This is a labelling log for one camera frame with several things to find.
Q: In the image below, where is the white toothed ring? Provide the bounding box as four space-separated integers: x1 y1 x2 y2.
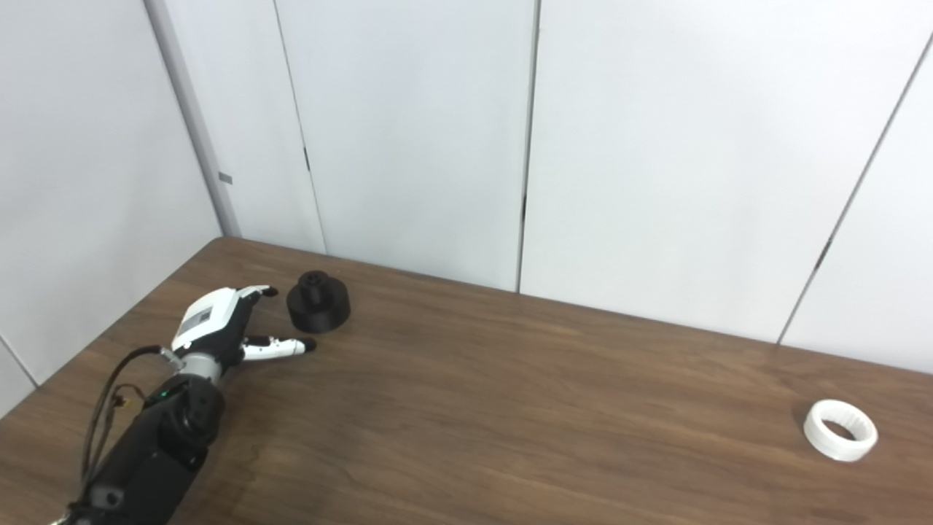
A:
803 399 879 463

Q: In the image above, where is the gray wall corner post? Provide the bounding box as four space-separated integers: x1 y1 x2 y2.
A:
144 0 242 238

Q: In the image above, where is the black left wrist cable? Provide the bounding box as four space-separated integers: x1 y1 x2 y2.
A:
79 345 183 486

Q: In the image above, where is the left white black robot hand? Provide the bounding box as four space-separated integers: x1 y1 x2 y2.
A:
170 284 318 370

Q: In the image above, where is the thin wire with yellow plug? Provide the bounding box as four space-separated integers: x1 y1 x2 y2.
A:
101 383 147 438

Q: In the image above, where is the round black stepped part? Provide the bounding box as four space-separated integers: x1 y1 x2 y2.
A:
286 271 352 334

